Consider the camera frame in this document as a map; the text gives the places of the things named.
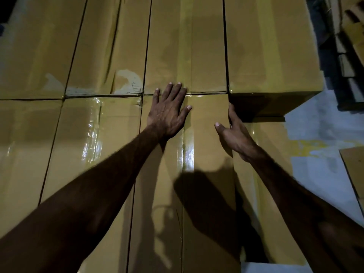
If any person's right forearm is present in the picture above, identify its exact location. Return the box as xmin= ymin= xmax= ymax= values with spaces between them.
xmin=245 ymin=147 xmax=364 ymax=273

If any person's left forearm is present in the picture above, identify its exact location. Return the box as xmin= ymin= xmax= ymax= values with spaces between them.
xmin=0 ymin=125 xmax=168 ymax=273

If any taped brown cardboard box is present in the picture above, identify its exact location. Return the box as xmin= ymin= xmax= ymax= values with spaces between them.
xmin=127 ymin=93 xmax=242 ymax=273

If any stack of brown cardboard boxes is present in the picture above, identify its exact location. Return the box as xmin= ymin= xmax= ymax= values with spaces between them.
xmin=0 ymin=0 xmax=325 ymax=273

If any person's right hand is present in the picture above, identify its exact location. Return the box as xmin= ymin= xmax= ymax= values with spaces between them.
xmin=214 ymin=102 xmax=260 ymax=163

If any wooden pallet pile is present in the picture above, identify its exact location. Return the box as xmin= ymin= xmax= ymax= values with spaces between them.
xmin=320 ymin=0 xmax=364 ymax=112

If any person's left hand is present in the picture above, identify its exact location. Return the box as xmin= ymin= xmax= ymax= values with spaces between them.
xmin=146 ymin=82 xmax=192 ymax=140

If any flat cardboard sheet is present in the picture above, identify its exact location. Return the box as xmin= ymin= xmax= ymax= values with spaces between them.
xmin=339 ymin=147 xmax=364 ymax=215

